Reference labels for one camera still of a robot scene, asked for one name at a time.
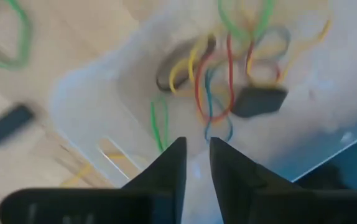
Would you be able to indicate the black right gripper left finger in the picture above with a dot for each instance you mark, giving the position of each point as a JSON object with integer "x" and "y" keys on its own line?
{"x": 166, "y": 186}

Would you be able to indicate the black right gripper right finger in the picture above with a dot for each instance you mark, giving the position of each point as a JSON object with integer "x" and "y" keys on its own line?
{"x": 243, "y": 193}

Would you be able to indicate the green rubber band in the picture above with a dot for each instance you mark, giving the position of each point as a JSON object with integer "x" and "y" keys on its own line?
{"x": 155, "y": 124}
{"x": 228, "y": 21}
{"x": 26, "y": 40}

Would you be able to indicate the yellow rubber band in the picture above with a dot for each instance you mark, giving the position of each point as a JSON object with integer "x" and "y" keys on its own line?
{"x": 173, "y": 74}
{"x": 324, "y": 29}
{"x": 79, "y": 176}

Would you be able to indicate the wide black rubber band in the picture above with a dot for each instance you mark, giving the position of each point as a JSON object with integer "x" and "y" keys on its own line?
{"x": 259, "y": 101}
{"x": 6, "y": 126}

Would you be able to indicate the teal rubber band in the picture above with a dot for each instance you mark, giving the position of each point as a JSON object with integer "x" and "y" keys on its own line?
{"x": 209, "y": 93}

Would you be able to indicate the thin black rubber band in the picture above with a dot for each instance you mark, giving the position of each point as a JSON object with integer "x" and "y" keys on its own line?
{"x": 161, "y": 81}

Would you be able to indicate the clear plastic bin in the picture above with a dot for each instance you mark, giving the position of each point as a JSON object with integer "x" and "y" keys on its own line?
{"x": 321, "y": 93}

